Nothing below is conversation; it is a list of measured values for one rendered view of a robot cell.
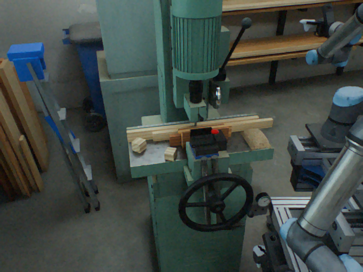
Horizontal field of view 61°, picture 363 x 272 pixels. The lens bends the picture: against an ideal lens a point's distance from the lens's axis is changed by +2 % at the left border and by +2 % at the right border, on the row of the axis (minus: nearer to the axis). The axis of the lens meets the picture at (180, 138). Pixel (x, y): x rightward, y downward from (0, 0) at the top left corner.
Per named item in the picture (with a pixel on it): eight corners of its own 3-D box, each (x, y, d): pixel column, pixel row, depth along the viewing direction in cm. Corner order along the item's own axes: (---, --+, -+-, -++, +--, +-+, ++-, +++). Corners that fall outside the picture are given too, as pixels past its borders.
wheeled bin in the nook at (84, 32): (84, 136, 305) (60, 36, 251) (81, 111, 348) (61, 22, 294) (147, 125, 320) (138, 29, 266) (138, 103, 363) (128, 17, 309)
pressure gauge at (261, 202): (256, 210, 137) (258, 197, 133) (253, 204, 140) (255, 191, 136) (269, 208, 138) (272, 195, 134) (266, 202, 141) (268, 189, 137)
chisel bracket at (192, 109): (190, 126, 127) (190, 107, 123) (183, 110, 139) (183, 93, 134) (207, 123, 128) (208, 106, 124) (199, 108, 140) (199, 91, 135)
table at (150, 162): (132, 195, 114) (130, 183, 111) (128, 149, 139) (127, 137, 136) (283, 173, 123) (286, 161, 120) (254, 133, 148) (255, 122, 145)
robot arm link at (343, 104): (322, 112, 148) (330, 86, 141) (347, 108, 151) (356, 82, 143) (340, 124, 139) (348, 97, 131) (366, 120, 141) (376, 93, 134)
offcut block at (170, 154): (176, 154, 125) (176, 148, 123) (173, 161, 121) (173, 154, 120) (168, 153, 126) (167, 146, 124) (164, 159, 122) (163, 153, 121)
